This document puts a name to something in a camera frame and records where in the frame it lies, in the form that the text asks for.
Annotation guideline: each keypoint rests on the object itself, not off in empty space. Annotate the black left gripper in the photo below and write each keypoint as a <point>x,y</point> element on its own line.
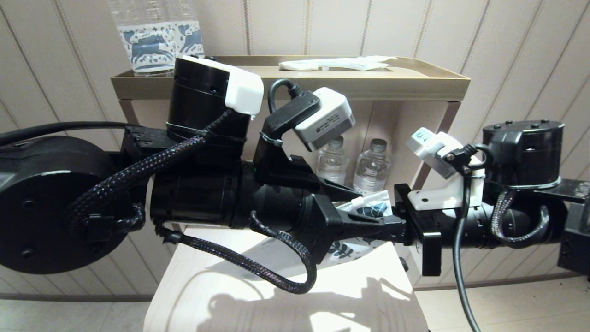
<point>322,230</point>

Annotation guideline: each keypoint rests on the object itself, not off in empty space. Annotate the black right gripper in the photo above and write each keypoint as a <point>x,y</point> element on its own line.
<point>426,249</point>

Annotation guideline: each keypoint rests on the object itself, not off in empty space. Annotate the white leaf-print plastic bag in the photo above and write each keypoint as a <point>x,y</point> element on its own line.
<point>368,207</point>

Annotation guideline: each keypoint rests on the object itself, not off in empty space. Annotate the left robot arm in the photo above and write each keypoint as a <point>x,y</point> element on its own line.
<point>46,203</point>

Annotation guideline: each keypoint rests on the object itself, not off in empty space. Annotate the white left arm joint cover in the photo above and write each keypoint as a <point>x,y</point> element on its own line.
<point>242,90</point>

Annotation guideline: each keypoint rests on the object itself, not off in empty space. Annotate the small black table knob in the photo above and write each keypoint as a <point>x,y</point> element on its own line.
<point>404,265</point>

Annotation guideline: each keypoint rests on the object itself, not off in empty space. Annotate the small clear water bottle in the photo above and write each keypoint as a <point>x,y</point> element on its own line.
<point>333,163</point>
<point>371,168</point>

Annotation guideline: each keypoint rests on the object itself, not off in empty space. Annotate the bronze open shelf unit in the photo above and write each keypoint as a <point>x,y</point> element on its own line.
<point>368,83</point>

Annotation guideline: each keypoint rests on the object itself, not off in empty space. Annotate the white packet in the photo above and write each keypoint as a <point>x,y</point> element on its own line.
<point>355,63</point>

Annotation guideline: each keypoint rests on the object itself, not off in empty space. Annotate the white folded sachet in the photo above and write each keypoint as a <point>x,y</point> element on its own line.
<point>298,66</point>

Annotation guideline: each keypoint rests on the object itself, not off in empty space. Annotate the large bottle blue deer label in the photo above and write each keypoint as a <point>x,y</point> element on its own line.
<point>189,32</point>
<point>147,41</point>

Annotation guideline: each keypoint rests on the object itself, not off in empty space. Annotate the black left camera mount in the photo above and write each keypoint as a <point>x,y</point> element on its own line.
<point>286,166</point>

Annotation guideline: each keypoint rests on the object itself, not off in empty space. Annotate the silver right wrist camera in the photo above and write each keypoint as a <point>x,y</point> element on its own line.
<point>428,150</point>

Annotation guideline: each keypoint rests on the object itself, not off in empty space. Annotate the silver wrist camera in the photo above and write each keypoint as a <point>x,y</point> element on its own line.
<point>428,150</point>
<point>327,120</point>

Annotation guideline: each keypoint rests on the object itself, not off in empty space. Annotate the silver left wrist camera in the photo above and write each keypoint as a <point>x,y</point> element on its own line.
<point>327,120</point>

